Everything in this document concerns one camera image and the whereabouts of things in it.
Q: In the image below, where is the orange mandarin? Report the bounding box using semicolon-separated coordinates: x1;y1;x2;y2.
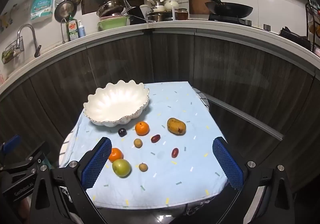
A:
135;121;150;136
108;148;124;163

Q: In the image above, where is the green apple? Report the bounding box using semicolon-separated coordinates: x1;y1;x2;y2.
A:
112;159;131;177

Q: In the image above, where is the tan longan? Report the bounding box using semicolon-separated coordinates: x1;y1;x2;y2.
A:
138;163;148;172
133;139;143;148

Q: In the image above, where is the chrome kitchen faucet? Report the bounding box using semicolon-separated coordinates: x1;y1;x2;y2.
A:
16;23;42;58

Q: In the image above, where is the light blue patterned cloth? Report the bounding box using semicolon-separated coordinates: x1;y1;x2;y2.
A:
59;82;227;209

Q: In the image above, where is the white scalloped ceramic bowl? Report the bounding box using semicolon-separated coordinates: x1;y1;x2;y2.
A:
84;80;150;127

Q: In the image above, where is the yellow brown mango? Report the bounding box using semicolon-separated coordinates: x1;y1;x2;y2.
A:
167;117;186;135

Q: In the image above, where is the blue pump bottle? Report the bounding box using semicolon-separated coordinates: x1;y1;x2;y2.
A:
78;20;86;38

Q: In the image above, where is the green dish soap bottle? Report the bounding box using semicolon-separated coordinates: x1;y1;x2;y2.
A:
67;16;79;41

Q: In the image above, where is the blue wipes package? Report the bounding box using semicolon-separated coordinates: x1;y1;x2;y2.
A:
30;0;53;23

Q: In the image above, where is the hanging steel pan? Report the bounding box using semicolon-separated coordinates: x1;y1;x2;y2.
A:
54;0;77;22

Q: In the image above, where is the green basin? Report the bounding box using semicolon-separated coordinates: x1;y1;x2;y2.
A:
98;15;128;31

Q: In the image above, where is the black wok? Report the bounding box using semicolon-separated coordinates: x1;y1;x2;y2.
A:
205;0;253;19

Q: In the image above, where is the glass jar red lid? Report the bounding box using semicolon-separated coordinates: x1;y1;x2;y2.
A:
177;8;189;20

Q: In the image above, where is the steel pot on basin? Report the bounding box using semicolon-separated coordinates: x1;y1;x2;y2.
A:
97;0;125;17

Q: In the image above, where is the wire sponge basket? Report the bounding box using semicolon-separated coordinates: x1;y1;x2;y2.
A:
2;36;24;64

